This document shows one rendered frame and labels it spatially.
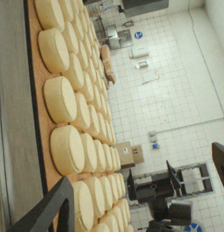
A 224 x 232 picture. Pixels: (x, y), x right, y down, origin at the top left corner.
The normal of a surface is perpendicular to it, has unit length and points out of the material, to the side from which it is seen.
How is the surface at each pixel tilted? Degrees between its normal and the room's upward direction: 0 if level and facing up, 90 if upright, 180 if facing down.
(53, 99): 90
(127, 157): 87
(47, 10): 90
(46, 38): 90
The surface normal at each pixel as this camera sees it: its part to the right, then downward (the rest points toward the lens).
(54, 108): -0.02, 0.40
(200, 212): -0.18, -0.33
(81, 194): 0.97, -0.22
